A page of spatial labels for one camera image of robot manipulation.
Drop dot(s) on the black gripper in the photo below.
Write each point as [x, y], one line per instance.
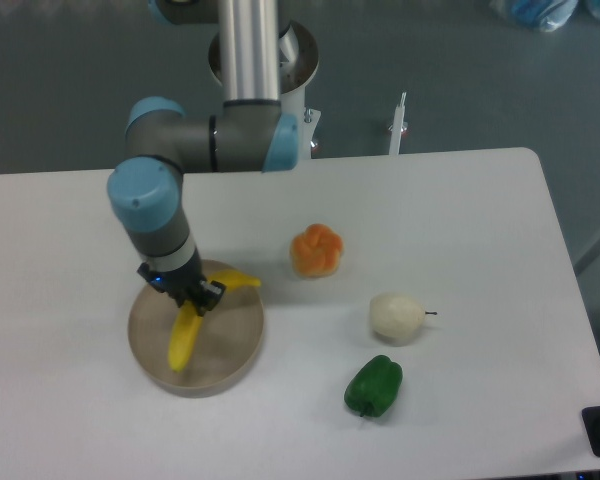
[185, 283]

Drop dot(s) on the yellow banana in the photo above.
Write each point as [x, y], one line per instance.
[188, 321]

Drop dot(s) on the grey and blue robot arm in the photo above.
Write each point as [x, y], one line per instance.
[162, 144]

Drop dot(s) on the beige round plate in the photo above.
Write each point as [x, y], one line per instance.
[226, 346]

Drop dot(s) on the orange bread roll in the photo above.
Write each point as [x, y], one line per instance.
[316, 252]

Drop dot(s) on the white pear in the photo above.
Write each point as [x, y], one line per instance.
[397, 318]

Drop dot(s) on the green bell pepper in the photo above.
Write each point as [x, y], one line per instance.
[374, 389]

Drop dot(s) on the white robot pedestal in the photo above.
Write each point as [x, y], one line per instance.
[300, 100]

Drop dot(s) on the white bracket with red knob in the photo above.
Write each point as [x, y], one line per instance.
[398, 127]

